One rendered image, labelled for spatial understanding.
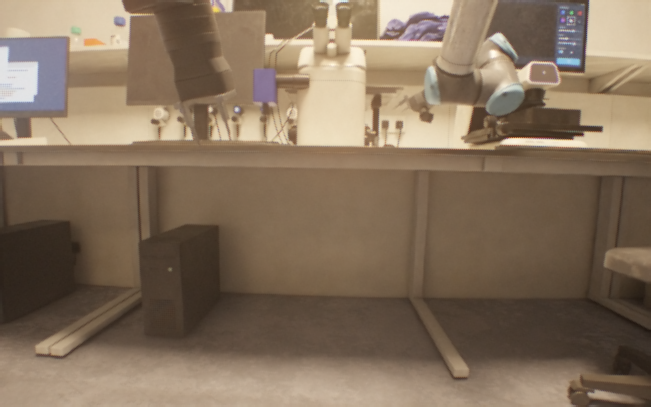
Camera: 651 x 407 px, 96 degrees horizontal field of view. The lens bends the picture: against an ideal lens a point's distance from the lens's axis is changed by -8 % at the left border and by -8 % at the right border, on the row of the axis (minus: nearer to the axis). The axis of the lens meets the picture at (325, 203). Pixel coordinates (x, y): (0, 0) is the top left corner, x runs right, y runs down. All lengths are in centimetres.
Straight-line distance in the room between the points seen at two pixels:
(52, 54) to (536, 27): 194
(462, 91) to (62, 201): 211
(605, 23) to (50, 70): 284
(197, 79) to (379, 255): 146
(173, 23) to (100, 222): 179
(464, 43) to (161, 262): 123
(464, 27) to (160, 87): 106
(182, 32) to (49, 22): 222
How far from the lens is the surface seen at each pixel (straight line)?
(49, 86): 181
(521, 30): 145
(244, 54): 132
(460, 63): 81
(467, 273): 193
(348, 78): 95
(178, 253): 136
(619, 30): 258
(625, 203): 220
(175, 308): 144
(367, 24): 172
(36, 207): 245
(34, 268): 203
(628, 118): 235
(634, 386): 132
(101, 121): 215
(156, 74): 142
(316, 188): 171
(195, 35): 47
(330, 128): 92
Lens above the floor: 69
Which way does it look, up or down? 6 degrees down
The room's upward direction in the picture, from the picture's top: 1 degrees clockwise
